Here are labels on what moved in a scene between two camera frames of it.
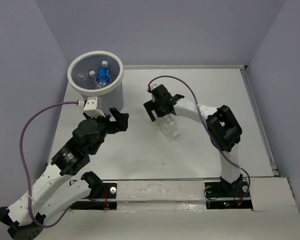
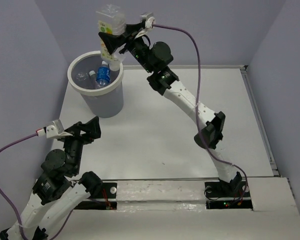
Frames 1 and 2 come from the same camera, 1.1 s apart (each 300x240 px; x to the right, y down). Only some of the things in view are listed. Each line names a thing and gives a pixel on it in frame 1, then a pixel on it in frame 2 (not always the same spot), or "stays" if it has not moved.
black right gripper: [151, 105] to [113, 41]
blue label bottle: [103, 74] stays
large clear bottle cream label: [168, 124] to [111, 20]
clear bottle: [81, 76] stays
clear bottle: [92, 83] stays
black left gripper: [116, 126] to [92, 126]
